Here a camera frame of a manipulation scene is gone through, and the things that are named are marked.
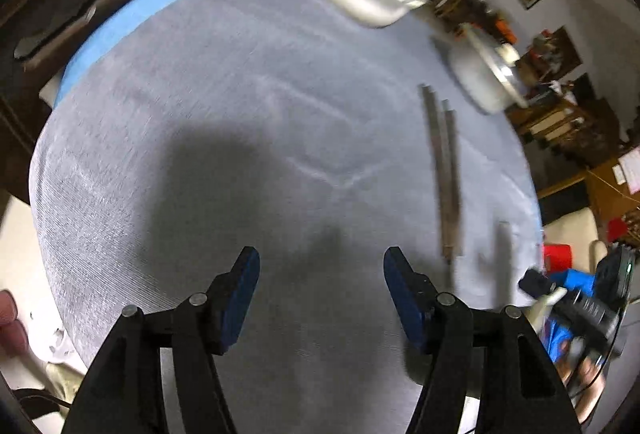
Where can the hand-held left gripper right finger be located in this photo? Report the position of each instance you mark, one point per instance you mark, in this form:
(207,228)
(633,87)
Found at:
(405,304)

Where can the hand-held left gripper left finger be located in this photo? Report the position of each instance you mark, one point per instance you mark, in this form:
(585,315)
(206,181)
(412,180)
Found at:
(240,299)

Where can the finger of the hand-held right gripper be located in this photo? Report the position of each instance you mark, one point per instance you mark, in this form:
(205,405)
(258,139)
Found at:
(534,284)

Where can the grey metal chopstick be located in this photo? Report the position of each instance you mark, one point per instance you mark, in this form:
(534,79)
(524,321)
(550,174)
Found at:
(454,174)
(503,244)

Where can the wooden chopsticks pair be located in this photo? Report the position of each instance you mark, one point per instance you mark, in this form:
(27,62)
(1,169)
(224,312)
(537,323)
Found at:
(436,163)

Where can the person's right forearm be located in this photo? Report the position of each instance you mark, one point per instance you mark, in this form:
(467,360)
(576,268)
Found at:
(585,381)

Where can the red plastic chair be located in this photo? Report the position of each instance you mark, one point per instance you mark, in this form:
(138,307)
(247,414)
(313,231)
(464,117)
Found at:
(557,256)

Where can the cream bench cushion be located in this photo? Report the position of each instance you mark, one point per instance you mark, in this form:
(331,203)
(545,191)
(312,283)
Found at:
(570,226)

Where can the brown wooden cabinet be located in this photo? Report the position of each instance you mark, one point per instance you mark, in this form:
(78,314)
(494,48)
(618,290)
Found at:
(565,123)

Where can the grey tablecloth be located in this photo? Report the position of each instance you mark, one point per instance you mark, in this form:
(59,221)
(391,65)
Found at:
(250,113)

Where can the metal pot lid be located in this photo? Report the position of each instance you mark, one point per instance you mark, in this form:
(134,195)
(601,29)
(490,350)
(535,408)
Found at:
(507,73)

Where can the metal pot with lid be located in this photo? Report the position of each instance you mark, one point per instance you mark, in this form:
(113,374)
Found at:
(475,78)

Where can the blue table cover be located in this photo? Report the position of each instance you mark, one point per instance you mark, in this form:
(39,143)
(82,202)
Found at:
(125,18)

